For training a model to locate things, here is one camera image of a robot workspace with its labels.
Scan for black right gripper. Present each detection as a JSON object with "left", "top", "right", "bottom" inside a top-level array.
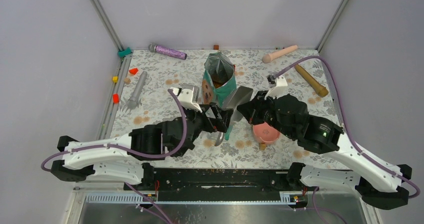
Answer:
[{"left": 236, "top": 90, "right": 296, "bottom": 139}]

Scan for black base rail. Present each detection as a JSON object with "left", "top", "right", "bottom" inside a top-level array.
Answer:
[{"left": 124, "top": 166, "right": 315, "bottom": 202}]

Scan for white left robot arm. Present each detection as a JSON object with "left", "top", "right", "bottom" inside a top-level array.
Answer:
[{"left": 41, "top": 88, "right": 234, "bottom": 190}]

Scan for beige toy block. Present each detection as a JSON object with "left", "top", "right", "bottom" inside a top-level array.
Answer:
[{"left": 123, "top": 77, "right": 131, "bottom": 84}]

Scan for floral table mat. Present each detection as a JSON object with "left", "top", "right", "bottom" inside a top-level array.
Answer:
[{"left": 110, "top": 49, "right": 344, "bottom": 169}]

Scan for teal clip in corner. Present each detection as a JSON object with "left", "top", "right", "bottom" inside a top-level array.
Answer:
[{"left": 117, "top": 47, "right": 132, "bottom": 58}]

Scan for grey cylinder tool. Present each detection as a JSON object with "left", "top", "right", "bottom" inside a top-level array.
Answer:
[{"left": 126, "top": 71, "right": 148, "bottom": 110}]

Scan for pink toy stick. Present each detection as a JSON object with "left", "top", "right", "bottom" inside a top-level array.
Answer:
[{"left": 262, "top": 45, "right": 298, "bottom": 63}]

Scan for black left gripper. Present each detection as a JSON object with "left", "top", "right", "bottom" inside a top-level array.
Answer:
[{"left": 181, "top": 102, "right": 233, "bottom": 143}]

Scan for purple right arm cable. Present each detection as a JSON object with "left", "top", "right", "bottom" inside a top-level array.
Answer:
[{"left": 268, "top": 55, "right": 422, "bottom": 224}]

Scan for red toy block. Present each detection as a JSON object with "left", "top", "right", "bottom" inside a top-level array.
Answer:
[{"left": 128, "top": 68, "right": 139, "bottom": 75}]

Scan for pink pet bowl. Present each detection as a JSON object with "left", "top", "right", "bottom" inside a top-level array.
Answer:
[{"left": 252, "top": 123, "right": 281, "bottom": 145}]

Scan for orange toy block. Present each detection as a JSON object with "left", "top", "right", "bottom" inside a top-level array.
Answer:
[{"left": 112, "top": 93, "right": 120, "bottom": 104}]

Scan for brown wooden rolling pin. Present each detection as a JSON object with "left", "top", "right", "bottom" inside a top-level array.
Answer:
[{"left": 294, "top": 64, "right": 329, "bottom": 97}]

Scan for purple glitter microphone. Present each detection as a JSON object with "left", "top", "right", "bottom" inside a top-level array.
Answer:
[{"left": 148, "top": 43, "right": 187, "bottom": 60}]

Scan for green dog food bag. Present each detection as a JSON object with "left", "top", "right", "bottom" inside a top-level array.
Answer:
[{"left": 201, "top": 51, "right": 238, "bottom": 141}]

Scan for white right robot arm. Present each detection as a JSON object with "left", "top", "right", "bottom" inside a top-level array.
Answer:
[{"left": 237, "top": 91, "right": 412, "bottom": 210}]

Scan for grey plastic scoop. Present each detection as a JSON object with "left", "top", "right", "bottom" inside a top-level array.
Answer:
[{"left": 215, "top": 86, "right": 253, "bottom": 146}]

